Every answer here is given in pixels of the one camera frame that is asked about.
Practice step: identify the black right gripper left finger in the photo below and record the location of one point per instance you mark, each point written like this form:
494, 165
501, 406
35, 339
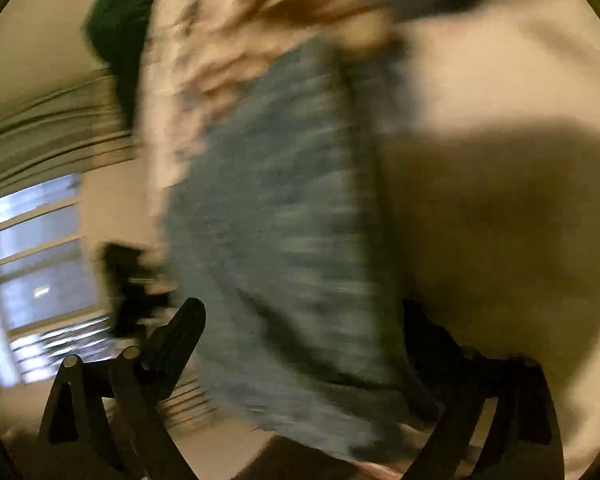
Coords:
75, 428

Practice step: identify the blue denim pants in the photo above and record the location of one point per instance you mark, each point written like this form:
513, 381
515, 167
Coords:
280, 228

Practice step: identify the white brown patterned bedspread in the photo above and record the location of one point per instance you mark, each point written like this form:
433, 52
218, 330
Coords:
493, 190

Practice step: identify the bright window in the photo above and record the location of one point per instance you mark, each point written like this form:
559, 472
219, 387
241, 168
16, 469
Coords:
48, 299

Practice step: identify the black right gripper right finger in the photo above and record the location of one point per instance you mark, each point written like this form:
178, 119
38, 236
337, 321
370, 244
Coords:
523, 441

